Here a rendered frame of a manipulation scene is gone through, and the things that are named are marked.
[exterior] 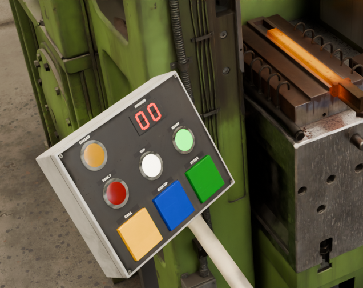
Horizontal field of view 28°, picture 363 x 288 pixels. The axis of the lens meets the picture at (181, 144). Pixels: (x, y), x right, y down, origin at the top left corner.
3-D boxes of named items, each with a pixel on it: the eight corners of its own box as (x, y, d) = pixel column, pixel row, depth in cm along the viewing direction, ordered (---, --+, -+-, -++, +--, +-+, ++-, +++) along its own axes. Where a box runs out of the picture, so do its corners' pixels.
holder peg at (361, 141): (368, 149, 176) (368, 140, 175) (359, 152, 176) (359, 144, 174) (358, 140, 179) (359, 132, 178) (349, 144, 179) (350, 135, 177)
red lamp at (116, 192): (132, 202, 137) (128, 184, 135) (109, 210, 136) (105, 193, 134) (126, 192, 140) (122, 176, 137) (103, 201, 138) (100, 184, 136)
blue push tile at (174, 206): (195, 210, 147) (178, 179, 145) (172, 231, 143) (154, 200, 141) (190, 210, 149) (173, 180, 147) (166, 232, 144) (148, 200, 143)
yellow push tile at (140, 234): (163, 238, 141) (145, 206, 140) (138, 261, 137) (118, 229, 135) (158, 238, 143) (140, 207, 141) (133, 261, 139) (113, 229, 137)
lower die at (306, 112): (362, 103, 182) (364, 75, 177) (294, 128, 176) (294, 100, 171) (278, 36, 213) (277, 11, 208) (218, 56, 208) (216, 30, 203)
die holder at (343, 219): (409, 225, 208) (424, 97, 181) (296, 274, 198) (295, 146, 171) (305, 128, 250) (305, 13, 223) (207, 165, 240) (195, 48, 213)
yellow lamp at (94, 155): (110, 164, 135) (106, 146, 133) (87, 172, 134) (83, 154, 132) (104, 156, 138) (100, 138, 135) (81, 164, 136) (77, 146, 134)
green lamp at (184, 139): (197, 148, 149) (196, 131, 146) (177, 155, 147) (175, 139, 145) (191, 140, 151) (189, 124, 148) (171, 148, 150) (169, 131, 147)
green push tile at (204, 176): (225, 183, 153) (209, 154, 151) (203, 203, 149) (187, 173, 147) (220, 184, 154) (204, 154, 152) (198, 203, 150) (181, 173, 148)
